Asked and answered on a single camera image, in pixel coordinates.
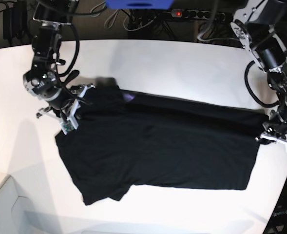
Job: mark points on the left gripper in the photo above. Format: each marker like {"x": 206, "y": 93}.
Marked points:
{"x": 274, "y": 132}

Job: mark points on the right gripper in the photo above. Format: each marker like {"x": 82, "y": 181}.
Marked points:
{"x": 66, "y": 103}

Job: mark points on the black t-shirt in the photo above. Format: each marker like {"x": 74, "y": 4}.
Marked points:
{"x": 126, "y": 138}

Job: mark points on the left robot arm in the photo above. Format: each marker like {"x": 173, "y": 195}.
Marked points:
{"x": 253, "y": 26}

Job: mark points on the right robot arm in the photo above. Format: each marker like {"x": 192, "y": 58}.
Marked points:
{"x": 43, "y": 79}

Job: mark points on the black equipment box left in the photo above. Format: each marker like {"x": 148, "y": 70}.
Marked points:
{"x": 14, "y": 20}

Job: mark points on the white bin bottom left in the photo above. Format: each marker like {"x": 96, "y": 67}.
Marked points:
{"x": 19, "y": 216}

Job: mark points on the blue box overhead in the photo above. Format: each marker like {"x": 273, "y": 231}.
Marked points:
{"x": 139, "y": 4}

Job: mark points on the black power strip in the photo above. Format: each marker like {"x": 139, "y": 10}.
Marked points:
{"x": 199, "y": 15}

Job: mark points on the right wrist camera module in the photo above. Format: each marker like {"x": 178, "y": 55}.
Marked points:
{"x": 68, "y": 125}

